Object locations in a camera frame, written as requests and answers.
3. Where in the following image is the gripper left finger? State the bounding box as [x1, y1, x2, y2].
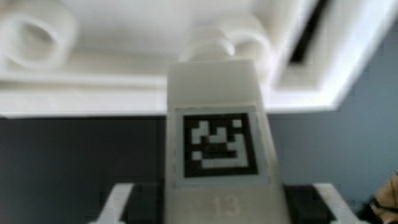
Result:
[88, 183, 164, 224]

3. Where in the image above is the white square tabletop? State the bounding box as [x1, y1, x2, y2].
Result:
[0, 0, 335, 119]

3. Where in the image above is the white U-shaped obstacle fence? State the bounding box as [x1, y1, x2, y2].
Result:
[257, 0, 398, 113]

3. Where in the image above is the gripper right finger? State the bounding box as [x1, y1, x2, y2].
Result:
[285, 183, 360, 224]

